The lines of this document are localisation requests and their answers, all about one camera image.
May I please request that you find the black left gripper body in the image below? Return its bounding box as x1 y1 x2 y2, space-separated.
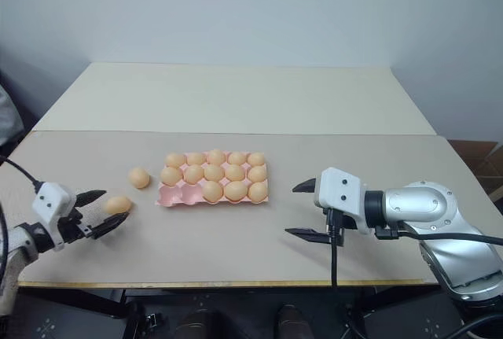
57 205 96 244

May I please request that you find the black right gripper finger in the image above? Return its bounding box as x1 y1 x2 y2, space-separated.
285 227 330 245
291 176 318 195

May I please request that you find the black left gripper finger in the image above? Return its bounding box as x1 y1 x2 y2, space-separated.
90 212 131 240
74 189 108 210

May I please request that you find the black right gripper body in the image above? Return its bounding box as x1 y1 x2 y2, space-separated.
321 207 362 247

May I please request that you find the pink egg carton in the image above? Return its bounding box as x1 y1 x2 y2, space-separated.
155 151 271 209

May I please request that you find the dark brown rounded shape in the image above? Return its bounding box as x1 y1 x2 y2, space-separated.
180 307 215 339
277 303 313 339

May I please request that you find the brown cardboard box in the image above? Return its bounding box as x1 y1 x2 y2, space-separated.
447 139 503 199

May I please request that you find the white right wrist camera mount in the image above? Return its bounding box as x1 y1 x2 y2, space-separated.
313 166 373 235

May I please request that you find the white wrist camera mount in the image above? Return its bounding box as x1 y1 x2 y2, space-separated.
31 182 78 253
313 166 373 235

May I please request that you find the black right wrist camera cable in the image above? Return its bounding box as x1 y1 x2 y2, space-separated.
325 209 344 289

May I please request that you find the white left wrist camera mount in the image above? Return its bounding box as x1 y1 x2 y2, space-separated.
31 182 78 253

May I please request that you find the black table frame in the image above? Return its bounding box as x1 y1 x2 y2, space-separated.
18 285 447 319

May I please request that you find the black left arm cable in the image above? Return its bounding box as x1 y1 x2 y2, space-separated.
0 157 43 281

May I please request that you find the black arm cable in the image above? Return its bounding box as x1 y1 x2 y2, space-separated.
373 224 503 246
0 157 43 281

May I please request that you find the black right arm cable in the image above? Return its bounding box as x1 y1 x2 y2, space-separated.
373 224 503 246

